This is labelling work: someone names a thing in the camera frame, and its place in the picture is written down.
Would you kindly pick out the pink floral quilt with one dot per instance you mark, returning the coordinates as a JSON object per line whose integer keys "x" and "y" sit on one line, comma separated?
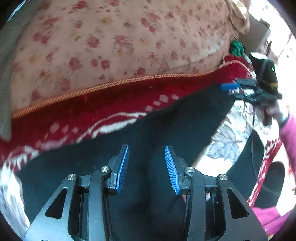
{"x": 74, "y": 45}

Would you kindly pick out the black camera box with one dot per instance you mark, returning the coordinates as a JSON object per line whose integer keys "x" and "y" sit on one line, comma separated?
{"x": 265, "y": 72}

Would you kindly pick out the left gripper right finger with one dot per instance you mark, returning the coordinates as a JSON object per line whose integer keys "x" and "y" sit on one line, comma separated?
{"x": 215, "y": 209}

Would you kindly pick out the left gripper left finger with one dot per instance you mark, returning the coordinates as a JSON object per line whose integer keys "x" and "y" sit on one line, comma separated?
{"x": 81, "y": 202}

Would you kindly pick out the pink sleeve forearm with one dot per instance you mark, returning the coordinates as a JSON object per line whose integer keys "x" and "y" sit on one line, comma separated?
{"x": 273, "y": 218}

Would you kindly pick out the right hand white glove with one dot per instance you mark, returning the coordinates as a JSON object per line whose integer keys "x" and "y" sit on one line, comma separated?
{"x": 279, "y": 112}

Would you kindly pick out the black knit pants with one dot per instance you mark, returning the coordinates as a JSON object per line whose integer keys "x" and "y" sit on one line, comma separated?
{"x": 147, "y": 208}

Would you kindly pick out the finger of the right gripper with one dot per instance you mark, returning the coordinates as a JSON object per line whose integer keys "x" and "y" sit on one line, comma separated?
{"x": 229, "y": 86}
{"x": 237, "y": 94}

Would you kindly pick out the grey fleece jacket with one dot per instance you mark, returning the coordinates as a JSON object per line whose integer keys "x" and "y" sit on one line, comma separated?
{"x": 10, "y": 36}

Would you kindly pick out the red white floral blanket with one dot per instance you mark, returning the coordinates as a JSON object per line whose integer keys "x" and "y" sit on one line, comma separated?
{"x": 83, "y": 115}

